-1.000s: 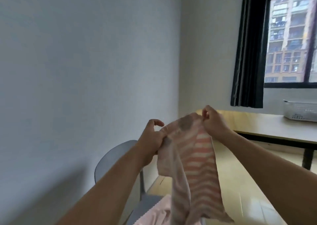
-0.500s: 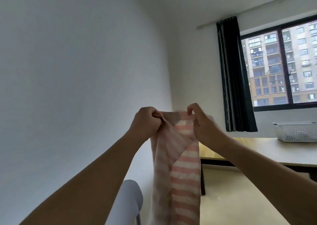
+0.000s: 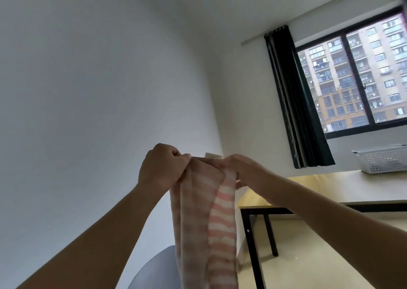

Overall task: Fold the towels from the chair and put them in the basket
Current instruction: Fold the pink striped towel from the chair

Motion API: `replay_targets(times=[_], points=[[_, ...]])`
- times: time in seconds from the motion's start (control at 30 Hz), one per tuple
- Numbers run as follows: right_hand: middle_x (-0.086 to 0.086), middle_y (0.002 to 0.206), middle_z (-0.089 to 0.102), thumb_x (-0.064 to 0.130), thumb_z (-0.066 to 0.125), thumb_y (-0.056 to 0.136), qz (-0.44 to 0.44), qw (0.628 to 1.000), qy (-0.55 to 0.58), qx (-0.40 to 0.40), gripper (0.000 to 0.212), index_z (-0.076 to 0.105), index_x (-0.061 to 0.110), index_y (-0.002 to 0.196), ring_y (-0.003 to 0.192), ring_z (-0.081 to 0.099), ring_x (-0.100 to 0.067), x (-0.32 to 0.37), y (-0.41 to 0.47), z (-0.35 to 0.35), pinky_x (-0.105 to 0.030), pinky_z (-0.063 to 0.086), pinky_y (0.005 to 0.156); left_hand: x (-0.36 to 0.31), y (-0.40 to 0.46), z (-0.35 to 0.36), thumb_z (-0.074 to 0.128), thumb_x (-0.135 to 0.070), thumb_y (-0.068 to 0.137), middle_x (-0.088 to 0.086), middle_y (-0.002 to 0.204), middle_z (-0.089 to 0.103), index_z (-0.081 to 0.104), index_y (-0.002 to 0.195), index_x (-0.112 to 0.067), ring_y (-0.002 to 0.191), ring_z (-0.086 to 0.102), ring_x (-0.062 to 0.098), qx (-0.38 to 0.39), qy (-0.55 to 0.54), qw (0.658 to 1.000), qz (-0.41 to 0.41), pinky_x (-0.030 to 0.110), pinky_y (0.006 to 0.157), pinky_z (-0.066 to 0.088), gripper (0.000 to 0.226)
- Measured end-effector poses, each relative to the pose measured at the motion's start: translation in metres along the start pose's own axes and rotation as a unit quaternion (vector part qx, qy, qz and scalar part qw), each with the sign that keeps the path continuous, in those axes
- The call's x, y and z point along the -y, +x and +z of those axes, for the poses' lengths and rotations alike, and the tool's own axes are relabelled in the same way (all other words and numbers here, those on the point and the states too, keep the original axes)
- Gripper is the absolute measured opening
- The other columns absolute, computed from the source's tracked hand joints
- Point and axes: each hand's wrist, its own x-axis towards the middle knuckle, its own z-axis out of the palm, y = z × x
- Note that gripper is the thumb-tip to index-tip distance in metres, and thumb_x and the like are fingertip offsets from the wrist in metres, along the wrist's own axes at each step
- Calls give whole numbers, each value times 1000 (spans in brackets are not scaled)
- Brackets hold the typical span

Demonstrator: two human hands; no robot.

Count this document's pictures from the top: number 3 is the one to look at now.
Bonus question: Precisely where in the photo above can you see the white plastic basket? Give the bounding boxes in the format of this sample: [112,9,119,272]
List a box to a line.
[352,144,407,175]

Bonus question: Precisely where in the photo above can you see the black framed window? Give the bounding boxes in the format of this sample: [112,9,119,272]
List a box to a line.
[294,6,407,140]

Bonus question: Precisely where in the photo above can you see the grey plastic chair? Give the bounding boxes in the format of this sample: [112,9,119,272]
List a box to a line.
[127,246,178,289]

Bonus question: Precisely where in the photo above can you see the white curtain rod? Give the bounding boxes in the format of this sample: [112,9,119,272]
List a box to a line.
[241,0,396,46]

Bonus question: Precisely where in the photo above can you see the person's left forearm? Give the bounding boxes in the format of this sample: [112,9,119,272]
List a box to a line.
[16,182,174,289]

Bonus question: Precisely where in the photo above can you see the wide dark curtain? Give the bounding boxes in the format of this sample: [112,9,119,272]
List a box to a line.
[264,25,336,170]

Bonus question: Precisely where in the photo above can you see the pink white striped towel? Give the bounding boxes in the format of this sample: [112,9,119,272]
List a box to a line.
[169,153,240,289]

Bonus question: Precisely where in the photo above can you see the wooden table with black legs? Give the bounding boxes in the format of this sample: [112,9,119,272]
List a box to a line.
[237,170,407,289]

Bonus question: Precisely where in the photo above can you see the person's right hand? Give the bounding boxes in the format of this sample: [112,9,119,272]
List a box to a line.
[221,153,279,201]

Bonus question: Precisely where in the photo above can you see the person's left hand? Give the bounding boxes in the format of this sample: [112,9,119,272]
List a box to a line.
[137,143,192,195]

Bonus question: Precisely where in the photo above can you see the person's right forearm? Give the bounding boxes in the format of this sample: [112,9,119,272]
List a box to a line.
[264,174,407,289]

